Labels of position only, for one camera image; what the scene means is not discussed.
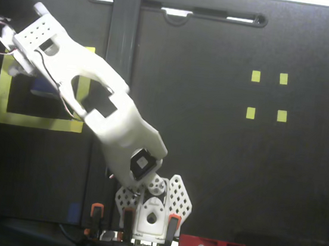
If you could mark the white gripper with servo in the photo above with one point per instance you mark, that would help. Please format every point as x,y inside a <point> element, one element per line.
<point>14,69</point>

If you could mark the blue white USB charger block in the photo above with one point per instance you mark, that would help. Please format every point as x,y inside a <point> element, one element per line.
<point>44,88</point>

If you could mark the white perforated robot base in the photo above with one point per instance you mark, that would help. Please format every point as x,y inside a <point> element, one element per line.
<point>182,197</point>

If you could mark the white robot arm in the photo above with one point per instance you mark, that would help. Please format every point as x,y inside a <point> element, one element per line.
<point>117,117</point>

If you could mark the yellow tape square outline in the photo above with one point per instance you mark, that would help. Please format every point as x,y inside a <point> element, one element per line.
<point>32,121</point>

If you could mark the black flat divider strip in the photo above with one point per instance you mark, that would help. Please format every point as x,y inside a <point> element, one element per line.
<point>123,34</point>

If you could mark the blue tape piece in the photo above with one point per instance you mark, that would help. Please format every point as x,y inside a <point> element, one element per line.
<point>74,212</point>

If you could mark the orange black table clamp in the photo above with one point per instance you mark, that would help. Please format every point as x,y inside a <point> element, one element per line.
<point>97,210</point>

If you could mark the orange black base clamp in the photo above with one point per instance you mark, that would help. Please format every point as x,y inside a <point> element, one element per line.
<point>173,224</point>
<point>128,219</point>

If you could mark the small yellow tape marker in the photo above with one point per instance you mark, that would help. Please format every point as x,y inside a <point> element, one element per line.
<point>255,76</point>
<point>282,115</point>
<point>250,113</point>
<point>283,79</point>

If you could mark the red angle bracket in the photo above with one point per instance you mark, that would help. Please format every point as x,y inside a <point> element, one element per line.
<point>194,243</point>

